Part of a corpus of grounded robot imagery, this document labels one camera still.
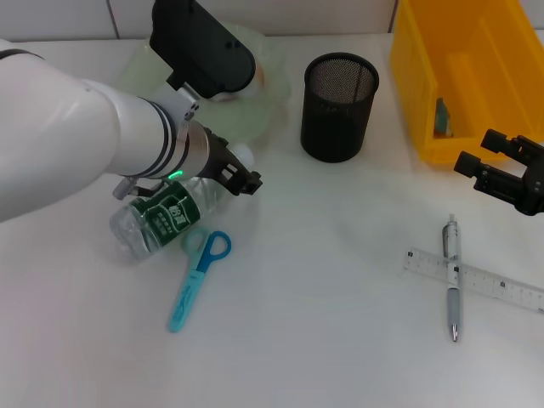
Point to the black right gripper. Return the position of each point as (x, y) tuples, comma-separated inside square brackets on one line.
[(536, 191)]

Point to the transparent plastic ruler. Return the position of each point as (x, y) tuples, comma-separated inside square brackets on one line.
[(489, 282)]

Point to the translucent green fruit plate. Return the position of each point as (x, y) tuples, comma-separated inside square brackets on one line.
[(255, 115)]

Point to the pink toy peach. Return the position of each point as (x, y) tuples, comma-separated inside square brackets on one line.
[(259, 85)]

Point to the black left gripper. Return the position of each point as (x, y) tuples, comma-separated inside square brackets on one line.
[(217, 161)]

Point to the clear green-label water bottle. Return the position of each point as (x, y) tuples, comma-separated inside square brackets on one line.
[(170, 217)]

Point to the yellow plastic bin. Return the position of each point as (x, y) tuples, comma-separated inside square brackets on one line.
[(480, 144)]

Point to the teal plastic wrapper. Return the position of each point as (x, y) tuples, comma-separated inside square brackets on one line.
[(443, 119)]

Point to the silver ballpoint pen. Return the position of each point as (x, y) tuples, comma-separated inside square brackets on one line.
[(454, 306)]

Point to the blue and teal scissors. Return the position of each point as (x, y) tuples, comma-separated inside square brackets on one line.
[(187, 293)]

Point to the black mesh pen holder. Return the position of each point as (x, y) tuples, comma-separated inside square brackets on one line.
[(336, 127)]

